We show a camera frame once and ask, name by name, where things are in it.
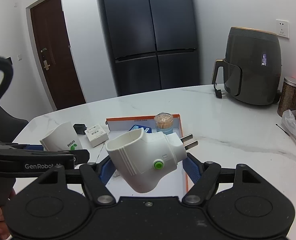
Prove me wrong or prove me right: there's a black cable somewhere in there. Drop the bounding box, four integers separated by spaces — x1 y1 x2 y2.
0 56 14 114

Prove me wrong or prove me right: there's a white wall outlet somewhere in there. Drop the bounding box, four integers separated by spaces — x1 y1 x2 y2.
276 19 290 39

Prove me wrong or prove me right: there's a clear toothpick jar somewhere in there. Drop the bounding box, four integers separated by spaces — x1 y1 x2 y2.
154 112 174 133

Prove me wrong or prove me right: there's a brass door lock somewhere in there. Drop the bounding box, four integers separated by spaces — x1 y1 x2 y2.
40 47 51 70

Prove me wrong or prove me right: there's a black plug adapter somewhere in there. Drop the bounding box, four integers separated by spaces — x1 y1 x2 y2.
73 123 88 136

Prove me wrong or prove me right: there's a clear plastic bag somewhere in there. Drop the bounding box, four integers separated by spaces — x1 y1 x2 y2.
281 109 296 159

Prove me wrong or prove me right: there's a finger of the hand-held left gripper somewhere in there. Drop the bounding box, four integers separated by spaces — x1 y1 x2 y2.
48 149 90 165
0 142 45 152

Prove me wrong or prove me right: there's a blue cartoon tin box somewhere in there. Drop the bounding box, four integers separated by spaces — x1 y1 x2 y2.
128 124 152 133

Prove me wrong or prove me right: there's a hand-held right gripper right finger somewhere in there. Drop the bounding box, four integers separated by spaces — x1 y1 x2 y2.
182 152 261 204

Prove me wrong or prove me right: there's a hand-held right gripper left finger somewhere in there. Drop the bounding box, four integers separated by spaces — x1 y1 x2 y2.
36 158 116 204

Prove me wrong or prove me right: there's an orange-rimmed cardboard box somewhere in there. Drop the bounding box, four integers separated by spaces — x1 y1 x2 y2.
105 114 188 198

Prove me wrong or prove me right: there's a glass jar with metal lid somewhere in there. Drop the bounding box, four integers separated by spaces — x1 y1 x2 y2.
277 77 296 117

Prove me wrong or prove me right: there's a dark brown door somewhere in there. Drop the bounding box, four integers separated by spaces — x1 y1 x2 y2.
30 0 86 110

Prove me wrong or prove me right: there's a white plug-in heater leaf print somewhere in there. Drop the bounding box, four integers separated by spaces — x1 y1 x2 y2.
39 121 83 152

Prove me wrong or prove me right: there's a white plug-in heater green button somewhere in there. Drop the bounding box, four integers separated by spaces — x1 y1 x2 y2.
105 127 198 194

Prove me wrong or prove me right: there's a black power plug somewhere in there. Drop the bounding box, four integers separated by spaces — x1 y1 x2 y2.
213 84 226 99

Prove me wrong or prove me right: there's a dark grey air fryer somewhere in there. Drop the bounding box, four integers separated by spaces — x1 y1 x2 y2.
211 27 282 105

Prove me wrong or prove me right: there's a small white labelled box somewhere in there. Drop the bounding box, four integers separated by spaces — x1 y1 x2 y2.
84 126 109 148

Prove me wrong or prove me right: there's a dark grey chair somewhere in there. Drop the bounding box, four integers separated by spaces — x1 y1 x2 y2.
0 104 29 144

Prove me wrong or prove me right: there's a dark grey refrigerator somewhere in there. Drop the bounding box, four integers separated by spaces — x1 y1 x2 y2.
94 0 201 97

